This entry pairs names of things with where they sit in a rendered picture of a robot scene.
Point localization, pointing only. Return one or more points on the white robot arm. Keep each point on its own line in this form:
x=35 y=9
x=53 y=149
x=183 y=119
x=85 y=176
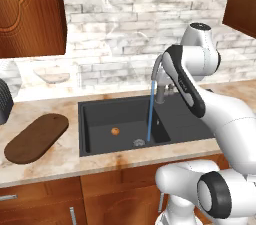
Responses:
x=230 y=119

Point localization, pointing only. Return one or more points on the dark grey sink basin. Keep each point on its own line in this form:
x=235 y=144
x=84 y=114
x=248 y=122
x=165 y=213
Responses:
x=110 y=115

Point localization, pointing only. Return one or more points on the grey sink faucet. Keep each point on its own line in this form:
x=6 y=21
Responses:
x=160 y=82

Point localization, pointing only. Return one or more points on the orange tangerine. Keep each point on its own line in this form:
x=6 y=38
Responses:
x=115 y=131

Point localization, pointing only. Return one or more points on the grey sink drain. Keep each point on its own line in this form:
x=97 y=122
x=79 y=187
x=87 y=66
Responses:
x=138 y=142

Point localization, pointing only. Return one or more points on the brown wooden sink cupboard door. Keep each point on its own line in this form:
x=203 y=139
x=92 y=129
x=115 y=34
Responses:
x=120 y=195

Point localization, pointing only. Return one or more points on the dark brown cutting board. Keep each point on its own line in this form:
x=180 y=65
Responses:
x=35 y=139

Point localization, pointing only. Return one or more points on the blue water stream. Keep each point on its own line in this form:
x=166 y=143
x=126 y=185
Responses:
x=151 y=112

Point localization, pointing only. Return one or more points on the brown wooden drawer front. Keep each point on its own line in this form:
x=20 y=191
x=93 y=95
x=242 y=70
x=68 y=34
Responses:
x=43 y=190

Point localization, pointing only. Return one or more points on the brown wooden base cupboard door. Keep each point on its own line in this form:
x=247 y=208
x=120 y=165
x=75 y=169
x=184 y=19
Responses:
x=36 y=215

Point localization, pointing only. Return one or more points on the carved brown wall cupboard door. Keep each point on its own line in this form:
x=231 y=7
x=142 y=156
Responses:
x=30 y=12

